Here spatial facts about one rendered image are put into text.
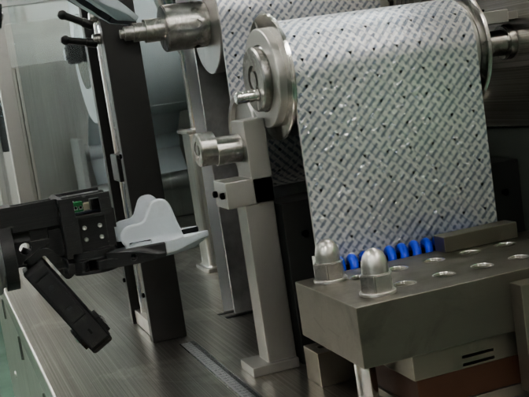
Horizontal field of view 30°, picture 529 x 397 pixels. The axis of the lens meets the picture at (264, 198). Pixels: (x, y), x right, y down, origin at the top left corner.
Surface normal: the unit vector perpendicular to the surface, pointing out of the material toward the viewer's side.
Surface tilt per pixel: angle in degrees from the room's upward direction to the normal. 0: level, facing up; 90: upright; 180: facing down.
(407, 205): 90
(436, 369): 90
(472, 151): 90
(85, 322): 89
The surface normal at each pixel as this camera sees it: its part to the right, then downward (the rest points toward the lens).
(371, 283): -0.65, 0.19
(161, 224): 0.22, 0.09
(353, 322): -0.93, 0.18
